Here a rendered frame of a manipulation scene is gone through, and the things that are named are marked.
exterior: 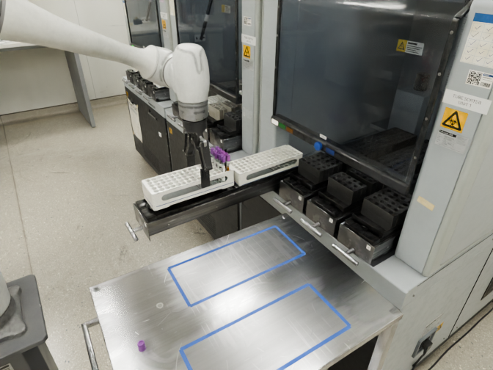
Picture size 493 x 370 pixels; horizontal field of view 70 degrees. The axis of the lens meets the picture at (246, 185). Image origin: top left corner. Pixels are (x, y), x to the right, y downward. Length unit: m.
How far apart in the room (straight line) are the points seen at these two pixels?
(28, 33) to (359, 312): 0.92
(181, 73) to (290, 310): 0.68
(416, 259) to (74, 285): 1.72
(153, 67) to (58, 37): 0.32
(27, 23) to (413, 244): 1.08
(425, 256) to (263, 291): 0.48
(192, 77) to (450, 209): 0.76
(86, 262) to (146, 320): 1.48
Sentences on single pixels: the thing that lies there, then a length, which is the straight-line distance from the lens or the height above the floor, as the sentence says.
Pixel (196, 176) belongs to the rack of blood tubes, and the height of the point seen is 0.89.
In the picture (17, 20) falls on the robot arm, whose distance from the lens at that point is 0.88.
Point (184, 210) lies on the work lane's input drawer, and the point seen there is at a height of 0.80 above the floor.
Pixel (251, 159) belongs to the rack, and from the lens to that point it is 1.34.
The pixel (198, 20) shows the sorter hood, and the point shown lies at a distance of 1.83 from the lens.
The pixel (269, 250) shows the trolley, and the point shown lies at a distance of 1.00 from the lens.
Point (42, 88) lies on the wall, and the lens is 4.62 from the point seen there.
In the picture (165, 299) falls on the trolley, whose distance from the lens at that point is 0.90.
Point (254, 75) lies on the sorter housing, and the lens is 1.48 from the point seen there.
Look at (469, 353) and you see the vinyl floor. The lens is 2.04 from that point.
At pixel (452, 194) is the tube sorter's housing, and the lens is 1.00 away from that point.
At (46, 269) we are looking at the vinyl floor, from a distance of 2.38.
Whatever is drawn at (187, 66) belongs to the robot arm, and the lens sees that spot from 1.03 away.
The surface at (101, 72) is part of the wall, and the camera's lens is 4.68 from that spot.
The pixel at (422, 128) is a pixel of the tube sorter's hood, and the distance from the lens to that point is 0.97.
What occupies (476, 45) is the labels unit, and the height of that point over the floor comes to 1.35.
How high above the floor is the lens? 1.49
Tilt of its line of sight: 32 degrees down
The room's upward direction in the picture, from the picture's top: straight up
